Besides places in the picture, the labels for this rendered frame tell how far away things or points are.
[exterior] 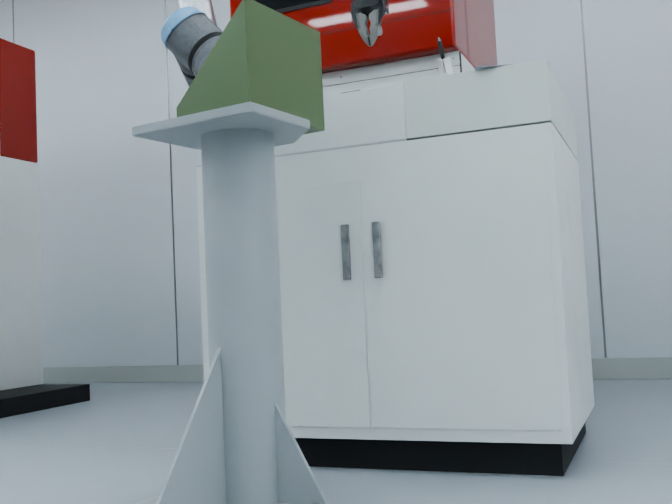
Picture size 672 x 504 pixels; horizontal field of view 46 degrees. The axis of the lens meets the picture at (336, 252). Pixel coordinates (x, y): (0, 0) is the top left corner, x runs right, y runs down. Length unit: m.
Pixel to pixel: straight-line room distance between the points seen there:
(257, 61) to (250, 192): 0.27
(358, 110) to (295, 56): 0.32
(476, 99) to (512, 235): 0.34
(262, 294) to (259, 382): 0.18
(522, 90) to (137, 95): 3.47
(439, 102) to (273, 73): 0.47
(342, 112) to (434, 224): 0.38
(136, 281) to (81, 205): 0.64
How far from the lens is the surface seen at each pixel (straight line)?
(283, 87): 1.73
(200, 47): 1.81
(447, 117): 1.96
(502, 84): 1.95
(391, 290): 1.96
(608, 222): 3.99
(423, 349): 1.94
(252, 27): 1.68
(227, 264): 1.66
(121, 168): 5.07
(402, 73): 2.70
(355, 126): 2.03
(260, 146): 1.70
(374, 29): 2.12
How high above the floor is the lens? 0.42
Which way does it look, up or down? 4 degrees up
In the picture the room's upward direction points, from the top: 3 degrees counter-clockwise
